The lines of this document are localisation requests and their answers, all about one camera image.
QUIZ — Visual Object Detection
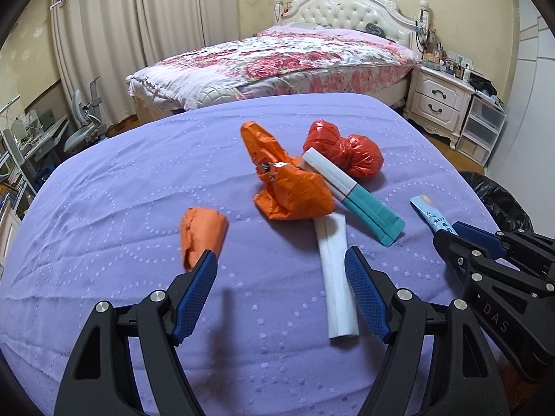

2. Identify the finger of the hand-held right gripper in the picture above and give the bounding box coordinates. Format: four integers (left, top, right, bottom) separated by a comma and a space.
451, 221, 555, 269
433, 229, 484, 278

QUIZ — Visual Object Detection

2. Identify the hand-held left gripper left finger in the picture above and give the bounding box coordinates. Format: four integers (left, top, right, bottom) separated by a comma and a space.
54, 249, 218, 416

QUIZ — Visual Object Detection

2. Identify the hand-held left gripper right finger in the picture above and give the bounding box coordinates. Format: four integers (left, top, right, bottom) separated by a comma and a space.
344, 245, 508, 416

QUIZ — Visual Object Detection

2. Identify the long white box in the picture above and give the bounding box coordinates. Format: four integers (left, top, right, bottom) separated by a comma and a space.
313, 213, 360, 339

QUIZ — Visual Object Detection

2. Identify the blue and white tube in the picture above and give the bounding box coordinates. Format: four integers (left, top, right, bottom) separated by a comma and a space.
410, 195, 456, 235

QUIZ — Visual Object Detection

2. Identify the bin with black bag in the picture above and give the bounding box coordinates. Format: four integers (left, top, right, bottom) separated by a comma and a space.
457, 170, 534, 235

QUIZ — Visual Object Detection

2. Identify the small orange plastic bag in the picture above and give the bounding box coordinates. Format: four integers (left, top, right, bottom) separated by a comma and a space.
180, 207, 229, 273

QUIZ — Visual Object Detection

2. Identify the white and teal box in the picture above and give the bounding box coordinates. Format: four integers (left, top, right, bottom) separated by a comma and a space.
301, 148, 406, 249

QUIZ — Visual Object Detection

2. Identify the large orange plastic bag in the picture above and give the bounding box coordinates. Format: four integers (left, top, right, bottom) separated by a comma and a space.
240, 121, 335, 222

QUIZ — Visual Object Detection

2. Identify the red plastic bag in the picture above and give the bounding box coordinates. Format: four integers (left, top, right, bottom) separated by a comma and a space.
302, 119, 384, 181

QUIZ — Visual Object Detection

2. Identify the clear plastic drawer unit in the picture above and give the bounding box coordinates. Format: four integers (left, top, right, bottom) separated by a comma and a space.
460, 93, 507, 166

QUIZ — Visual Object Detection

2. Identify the purple tablecloth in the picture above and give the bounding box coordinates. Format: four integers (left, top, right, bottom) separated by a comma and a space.
0, 92, 504, 416

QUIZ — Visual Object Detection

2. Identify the white wardrobe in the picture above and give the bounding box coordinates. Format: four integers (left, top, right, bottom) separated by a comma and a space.
486, 0, 555, 235

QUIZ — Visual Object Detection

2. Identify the white nightstand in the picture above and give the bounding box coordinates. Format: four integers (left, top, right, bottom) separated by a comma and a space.
403, 63, 475, 150

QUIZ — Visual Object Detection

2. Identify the black bag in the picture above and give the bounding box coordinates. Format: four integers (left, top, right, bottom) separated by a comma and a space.
470, 71, 499, 96

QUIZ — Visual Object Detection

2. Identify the cluster of bottles and cosmetics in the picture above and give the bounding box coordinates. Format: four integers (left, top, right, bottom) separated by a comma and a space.
418, 41, 475, 79

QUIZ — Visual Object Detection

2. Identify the grey desk chair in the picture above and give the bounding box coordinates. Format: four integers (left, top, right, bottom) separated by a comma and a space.
63, 76, 109, 152

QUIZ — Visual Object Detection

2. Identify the bookshelf with books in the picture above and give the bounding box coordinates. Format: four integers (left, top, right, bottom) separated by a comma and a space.
0, 151, 35, 226

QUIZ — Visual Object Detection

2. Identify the grey study desk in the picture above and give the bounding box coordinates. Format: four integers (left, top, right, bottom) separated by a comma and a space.
0, 108, 70, 178

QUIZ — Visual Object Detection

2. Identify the floral bedspread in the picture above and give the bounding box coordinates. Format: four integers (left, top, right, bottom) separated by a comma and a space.
126, 26, 417, 111

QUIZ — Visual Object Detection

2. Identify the white bed with tufted headboard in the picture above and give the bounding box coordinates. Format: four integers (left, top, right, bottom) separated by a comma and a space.
126, 0, 428, 118

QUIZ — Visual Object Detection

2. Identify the beige curtain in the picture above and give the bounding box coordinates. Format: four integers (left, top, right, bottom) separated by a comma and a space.
50, 0, 148, 124
134, 0, 241, 68

